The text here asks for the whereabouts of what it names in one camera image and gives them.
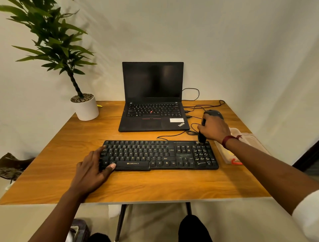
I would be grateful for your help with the white flower bunch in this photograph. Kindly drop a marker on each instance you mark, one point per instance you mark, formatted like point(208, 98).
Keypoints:
point(10, 185)

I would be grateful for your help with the black table leg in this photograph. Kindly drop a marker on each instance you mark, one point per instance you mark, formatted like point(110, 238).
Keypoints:
point(188, 208)
point(120, 222)

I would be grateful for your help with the white plant pot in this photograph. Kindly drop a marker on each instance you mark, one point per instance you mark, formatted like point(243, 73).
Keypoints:
point(86, 111)

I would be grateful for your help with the green leafy plant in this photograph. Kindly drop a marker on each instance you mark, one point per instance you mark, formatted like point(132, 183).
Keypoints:
point(52, 45)

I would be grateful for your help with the red wrist band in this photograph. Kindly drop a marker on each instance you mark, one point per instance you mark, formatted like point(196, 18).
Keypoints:
point(226, 140)

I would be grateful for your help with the black door frame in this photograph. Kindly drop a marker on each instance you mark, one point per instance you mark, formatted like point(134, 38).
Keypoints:
point(307, 157)

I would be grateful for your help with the black cleaning brush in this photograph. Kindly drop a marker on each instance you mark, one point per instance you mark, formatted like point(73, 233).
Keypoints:
point(201, 138)

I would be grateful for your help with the person's left hand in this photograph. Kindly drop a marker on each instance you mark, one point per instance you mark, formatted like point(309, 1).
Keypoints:
point(87, 177)

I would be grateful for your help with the person's left forearm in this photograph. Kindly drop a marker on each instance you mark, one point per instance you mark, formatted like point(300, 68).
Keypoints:
point(57, 219)

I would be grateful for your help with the black woven basket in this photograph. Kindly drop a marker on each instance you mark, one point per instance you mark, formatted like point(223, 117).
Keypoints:
point(82, 231)

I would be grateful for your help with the black keyboard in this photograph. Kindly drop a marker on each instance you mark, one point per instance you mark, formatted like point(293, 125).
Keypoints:
point(154, 154)

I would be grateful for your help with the person's right hand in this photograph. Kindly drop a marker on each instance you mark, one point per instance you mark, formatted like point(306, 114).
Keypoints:
point(215, 128)

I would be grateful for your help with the person's right forearm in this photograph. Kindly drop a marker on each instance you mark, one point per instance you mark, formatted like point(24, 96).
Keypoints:
point(269, 169)

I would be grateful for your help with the black laptop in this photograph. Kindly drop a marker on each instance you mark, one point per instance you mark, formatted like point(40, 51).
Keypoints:
point(152, 79)

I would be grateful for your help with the person's black trousers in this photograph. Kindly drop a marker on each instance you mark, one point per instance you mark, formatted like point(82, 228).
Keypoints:
point(192, 230)

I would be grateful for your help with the clear lid with orange clips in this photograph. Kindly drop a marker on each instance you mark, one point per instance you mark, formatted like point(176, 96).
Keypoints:
point(254, 143)

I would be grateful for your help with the clear plastic container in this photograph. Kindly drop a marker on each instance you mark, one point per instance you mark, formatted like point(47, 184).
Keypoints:
point(224, 152)

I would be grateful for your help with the person's white shirt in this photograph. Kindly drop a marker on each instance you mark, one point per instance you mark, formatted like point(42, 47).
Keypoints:
point(307, 217)

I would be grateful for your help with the brown patterned bag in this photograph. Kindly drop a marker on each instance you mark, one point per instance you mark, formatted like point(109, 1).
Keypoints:
point(12, 164)

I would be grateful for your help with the black computer mouse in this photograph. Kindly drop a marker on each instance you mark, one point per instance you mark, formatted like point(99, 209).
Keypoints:
point(214, 113)

